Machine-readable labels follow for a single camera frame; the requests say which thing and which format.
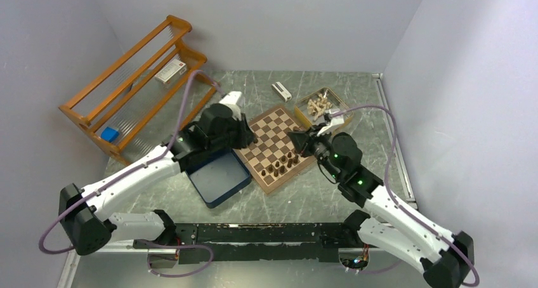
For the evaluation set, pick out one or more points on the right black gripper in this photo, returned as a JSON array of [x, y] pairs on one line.
[[304, 140]]

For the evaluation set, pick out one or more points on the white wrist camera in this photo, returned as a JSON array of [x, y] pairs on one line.
[[333, 119], [235, 101]]

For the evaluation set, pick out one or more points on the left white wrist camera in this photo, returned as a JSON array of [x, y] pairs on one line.
[[235, 101]]

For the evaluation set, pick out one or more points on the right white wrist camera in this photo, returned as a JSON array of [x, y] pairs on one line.
[[333, 119]]

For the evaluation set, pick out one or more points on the gold metal tin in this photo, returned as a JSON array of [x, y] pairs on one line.
[[300, 108]]

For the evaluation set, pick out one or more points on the orange wooden rack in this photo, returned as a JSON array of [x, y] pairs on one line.
[[126, 96]]

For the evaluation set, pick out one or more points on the blue plastic case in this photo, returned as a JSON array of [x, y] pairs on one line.
[[110, 134]]

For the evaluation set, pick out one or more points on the white cardboard box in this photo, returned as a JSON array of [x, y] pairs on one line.
[[171, 71]]

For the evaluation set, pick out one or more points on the aluminium frame rail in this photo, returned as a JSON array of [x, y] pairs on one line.
[[308, 196]]

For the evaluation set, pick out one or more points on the blue metal tin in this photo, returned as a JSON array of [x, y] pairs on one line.
[[219, 177]]

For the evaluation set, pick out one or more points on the white power bank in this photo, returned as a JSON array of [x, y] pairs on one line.
[[282, 91]]

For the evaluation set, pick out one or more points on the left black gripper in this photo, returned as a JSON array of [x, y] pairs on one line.
[[245, 135]]

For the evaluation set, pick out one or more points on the wooden chess board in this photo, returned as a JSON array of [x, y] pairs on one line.
[[272, 143]]

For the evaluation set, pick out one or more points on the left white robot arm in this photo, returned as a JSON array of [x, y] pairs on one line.
[[89, 215]]

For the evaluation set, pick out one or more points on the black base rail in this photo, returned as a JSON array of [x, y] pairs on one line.
[[324, 242]]

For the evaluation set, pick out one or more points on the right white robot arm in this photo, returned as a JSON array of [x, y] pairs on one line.
[[443, 258]]

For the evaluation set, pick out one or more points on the light chess pieces pile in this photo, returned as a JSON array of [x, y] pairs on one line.
[[317, 105]]

